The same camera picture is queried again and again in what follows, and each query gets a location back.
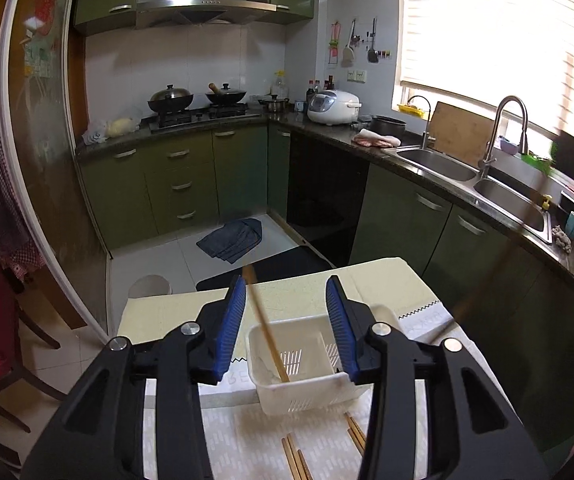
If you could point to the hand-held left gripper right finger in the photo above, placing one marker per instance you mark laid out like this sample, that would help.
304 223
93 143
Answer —
339 330

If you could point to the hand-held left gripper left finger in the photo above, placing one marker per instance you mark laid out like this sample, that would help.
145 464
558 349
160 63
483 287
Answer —
229 330

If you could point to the wooden chopstick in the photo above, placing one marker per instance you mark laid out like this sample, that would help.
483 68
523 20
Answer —
357 442
297 462
267 330
305 469
288 460
354 427
492 265

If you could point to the white plastic utensil holder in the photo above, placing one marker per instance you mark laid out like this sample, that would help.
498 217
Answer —
307 395

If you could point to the green plastic tray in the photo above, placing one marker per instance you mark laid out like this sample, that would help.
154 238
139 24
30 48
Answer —
534 162

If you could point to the yellow sink knob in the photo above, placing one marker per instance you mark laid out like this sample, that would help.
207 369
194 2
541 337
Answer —
547 203

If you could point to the grey scrub cloth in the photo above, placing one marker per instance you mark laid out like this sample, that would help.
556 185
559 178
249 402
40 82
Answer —
562 239

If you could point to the purple sink caddy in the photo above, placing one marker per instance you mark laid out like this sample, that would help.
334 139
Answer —
509 146

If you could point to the grey blue floor cloth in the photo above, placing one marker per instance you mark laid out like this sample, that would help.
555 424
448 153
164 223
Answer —
232 240

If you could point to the white round bin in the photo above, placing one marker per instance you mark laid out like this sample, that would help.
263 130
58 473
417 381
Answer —
149 286

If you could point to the steel kitchen faucet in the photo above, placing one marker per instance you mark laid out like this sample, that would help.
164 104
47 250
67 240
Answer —
489 152

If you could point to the patterned tablecloth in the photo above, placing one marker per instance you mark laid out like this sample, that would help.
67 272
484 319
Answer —
247 440

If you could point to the wooden cutting board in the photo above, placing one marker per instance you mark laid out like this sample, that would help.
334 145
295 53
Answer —
459 132

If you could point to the black built-in dishwasher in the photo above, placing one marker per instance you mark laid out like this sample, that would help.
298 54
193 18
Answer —
327 190

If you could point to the steel double sink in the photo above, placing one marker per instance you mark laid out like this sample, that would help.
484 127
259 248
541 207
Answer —
437 162

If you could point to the white window blind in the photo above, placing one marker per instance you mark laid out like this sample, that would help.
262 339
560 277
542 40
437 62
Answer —
492 35

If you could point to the thin black gooseneck tap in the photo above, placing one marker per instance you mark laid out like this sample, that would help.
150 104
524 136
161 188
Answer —
426 137

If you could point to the yellow sponge holder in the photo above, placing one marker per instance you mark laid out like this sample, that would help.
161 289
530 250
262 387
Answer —
411 110

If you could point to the pink cloth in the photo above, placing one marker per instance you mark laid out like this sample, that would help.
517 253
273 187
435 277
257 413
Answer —
377 139

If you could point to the dark stone countertop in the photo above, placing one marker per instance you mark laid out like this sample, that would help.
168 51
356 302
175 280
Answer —
327 132

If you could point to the black cooking pot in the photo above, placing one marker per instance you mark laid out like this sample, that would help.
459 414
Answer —
388 125

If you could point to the black gas stove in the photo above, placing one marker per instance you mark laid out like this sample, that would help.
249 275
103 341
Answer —
202 117

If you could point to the white rice cooker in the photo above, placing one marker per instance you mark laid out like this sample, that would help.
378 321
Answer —
332 107

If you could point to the small white blue cup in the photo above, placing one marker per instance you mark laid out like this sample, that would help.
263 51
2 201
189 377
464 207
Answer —
300 106

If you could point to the small steel pot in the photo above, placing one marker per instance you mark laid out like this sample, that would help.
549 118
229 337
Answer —
273 105

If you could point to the yellowish food bag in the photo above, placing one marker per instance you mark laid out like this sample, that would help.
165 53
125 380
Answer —
122 126

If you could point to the white plastic bag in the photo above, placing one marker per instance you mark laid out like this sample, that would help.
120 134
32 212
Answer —
96 134

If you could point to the black hanging spatula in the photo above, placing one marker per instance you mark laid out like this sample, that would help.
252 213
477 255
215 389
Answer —
372 55

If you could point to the black wok with steel lid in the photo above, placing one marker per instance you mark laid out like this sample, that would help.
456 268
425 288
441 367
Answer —
171 97

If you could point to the yellow cap oil bottle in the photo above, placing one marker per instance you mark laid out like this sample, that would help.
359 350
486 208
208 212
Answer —
280 85

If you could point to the white hanging spatula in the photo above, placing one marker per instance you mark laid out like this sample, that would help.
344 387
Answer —
348 56

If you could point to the glass sliding door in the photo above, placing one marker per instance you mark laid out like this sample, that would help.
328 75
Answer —
47 135

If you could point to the pink green hanging tool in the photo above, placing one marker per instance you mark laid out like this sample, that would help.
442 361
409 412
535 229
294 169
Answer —
335 45

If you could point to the white wall socket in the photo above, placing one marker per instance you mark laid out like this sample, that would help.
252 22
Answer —
357 75

